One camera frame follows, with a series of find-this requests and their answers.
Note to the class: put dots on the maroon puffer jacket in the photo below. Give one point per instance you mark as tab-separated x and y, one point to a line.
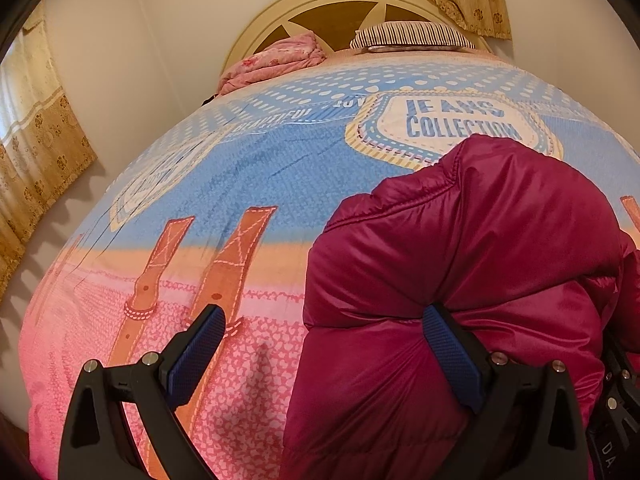
450	270

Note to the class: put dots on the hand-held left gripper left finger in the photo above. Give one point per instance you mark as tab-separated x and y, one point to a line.
197	352

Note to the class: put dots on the bed with pink-blue bedspread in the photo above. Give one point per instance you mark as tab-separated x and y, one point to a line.
225	185

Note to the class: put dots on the striped pillow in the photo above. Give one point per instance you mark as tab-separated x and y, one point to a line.
410	35

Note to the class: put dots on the cream wooden headboard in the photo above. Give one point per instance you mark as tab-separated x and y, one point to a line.
340	15

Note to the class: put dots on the pink folded quilt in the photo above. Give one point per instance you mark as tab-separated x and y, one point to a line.
275	60

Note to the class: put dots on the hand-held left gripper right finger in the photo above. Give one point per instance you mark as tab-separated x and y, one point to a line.
452	355

